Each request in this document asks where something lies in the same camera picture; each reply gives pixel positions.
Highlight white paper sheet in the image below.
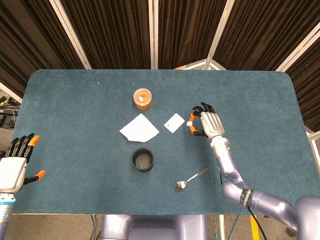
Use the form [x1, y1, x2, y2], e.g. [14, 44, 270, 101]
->
[118, 113, 160, 143]

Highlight black mesh cup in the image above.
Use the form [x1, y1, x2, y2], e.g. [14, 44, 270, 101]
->
[130, 147, 155, 174]

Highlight black power strip with plugs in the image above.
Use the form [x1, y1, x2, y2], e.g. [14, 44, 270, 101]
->
[0, 95, 23, 128]

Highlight dark curtain screen panel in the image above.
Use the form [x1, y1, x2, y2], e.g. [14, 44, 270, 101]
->
[275, 24, 320, 133]
[0, 0, 92, 103]
[151, 0, 236, 71]
[204, 0, 320, 73]
[49, 0, 155, 70]

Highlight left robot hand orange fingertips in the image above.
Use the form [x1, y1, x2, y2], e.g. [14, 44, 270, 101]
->
[0, 133, 47, 195]

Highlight metal spoon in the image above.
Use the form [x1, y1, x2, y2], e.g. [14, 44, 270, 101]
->
[174, 167, 209, 192]

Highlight black strap with print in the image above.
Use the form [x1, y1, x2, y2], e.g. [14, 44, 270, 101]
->
[239, 188, 255, 209]

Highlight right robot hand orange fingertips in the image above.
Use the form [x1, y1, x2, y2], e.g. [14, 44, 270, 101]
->
[185, 101, 225, 139]

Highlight white metal frame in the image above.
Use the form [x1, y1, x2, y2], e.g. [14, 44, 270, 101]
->
[305, 129, 320, 177]

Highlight orange plastic jar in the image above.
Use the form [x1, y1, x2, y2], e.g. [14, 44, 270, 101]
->
[132, 87, 153, 111]

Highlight white table leg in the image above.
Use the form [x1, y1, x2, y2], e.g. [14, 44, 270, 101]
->
[218, 214, 226, 240]

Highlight hearts playing card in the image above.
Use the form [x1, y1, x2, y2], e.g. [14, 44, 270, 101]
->
[163, 112, 186, 134]

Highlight blue table cloth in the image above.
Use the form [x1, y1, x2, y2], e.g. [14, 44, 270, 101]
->
[11, 68, 310, 216]

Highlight lavender robot torso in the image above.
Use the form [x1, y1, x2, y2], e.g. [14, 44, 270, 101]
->
[99, 214, 209, 240]

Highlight blue floor cable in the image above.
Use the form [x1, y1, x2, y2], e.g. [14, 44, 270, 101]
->
[230, 214, 241, 240]

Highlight black floor cable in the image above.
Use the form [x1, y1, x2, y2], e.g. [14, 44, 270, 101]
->
[89, 214, 101, 240]

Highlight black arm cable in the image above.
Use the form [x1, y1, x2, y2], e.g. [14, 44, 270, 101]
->
[218, 167, 267, 240]

